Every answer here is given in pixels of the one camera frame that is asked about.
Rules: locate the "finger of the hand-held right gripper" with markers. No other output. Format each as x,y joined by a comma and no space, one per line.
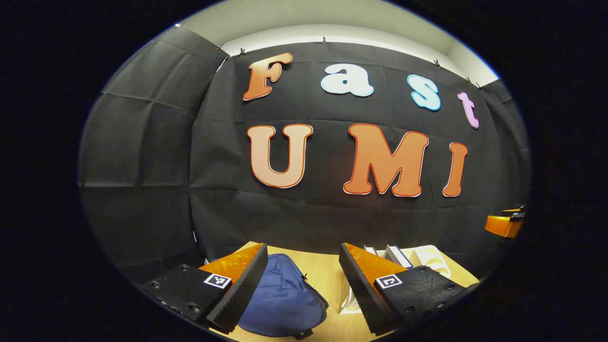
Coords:
498,225
513,209

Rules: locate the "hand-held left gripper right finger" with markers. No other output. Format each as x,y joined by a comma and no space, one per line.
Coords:
363,294

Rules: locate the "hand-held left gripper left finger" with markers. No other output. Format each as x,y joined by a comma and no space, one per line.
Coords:
247,294

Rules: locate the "blue schoolbag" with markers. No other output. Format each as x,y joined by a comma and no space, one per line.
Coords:
285,294

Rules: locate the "portrait cover book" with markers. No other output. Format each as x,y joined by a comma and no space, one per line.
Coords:
369,250

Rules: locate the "blue cover book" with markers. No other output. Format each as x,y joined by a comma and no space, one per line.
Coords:
396,256

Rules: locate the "cream bookshelf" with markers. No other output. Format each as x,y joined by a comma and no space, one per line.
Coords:
430,259

